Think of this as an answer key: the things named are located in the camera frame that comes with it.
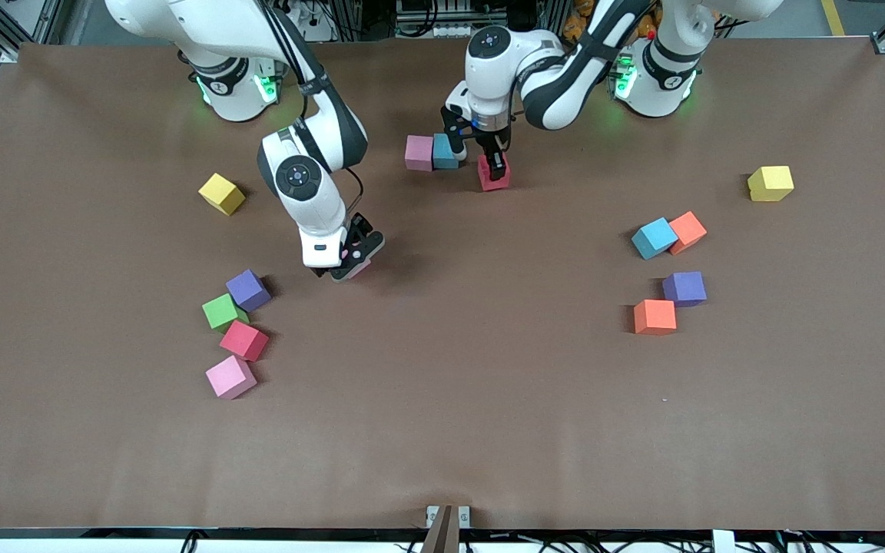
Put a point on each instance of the red foam cube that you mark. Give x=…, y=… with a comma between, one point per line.
x=243, y=340
x=482, y=183

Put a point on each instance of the pink foam cube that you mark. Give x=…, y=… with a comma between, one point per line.
x=358, y=271
x=230, y=376
x=418, y=152

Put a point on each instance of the blue foam cube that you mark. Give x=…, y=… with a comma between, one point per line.
x=439, y=157
x=654, y=238

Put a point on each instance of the purple foam cube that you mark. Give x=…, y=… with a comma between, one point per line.
x=248, y=290
x=684, y=288

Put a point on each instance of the orange foam cube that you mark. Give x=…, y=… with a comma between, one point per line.
x=654, y=316
x=690, y=230

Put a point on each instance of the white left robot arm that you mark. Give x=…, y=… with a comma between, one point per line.
x=488, y=69

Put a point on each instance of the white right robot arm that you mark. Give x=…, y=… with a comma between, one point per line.
x=312, y=203

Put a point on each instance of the grey electronics rack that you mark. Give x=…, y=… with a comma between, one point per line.
x=435, y=15

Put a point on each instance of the yellow foam cube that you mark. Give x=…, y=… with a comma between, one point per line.
x=221, y=193
x=770, y=183

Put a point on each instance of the green foam cube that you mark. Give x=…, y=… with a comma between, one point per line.
x=218, y=311

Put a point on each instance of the orange lumpy bag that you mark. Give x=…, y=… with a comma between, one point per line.
x=582, y=19

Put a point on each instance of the white power strip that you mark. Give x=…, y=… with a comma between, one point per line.
x=312, y=19

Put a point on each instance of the large table cover sheet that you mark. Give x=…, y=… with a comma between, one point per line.
x=442, y=430

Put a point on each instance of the white label tag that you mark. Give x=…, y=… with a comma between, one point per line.
x=723, y=541

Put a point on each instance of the small white bracket plates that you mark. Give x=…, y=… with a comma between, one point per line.
x=432, y=513

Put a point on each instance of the brown camera mount post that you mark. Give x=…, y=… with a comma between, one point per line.
x=441, y=536

